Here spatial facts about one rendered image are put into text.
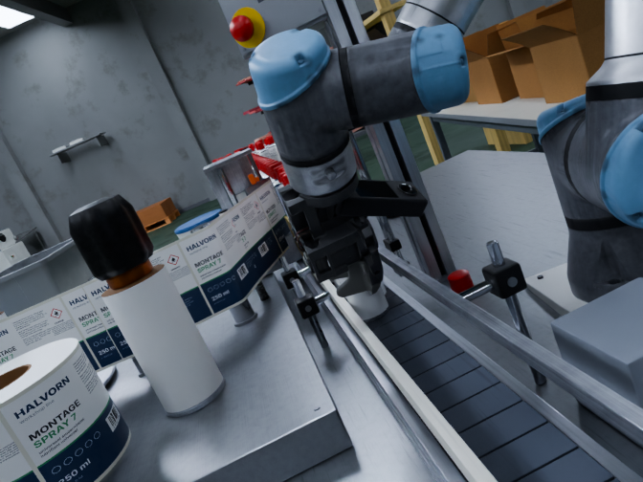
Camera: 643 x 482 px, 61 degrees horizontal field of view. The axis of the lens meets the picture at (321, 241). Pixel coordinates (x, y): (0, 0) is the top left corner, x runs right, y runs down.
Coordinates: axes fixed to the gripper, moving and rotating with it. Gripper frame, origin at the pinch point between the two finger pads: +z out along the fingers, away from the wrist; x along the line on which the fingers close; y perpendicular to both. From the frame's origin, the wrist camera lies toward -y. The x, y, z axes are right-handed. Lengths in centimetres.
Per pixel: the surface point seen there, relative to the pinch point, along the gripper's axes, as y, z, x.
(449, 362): -1.4, -3.8, 17.4
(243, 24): -0.3, -24.4, -36.3
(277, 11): -5.8, -24.3, -35.9
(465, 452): 4.4, -15.7, 31.1
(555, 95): -122, 80, -114
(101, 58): 150, 374, -1196
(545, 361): -3.0, -20.5, 30.1
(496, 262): -8.6, -13.8, 15.7
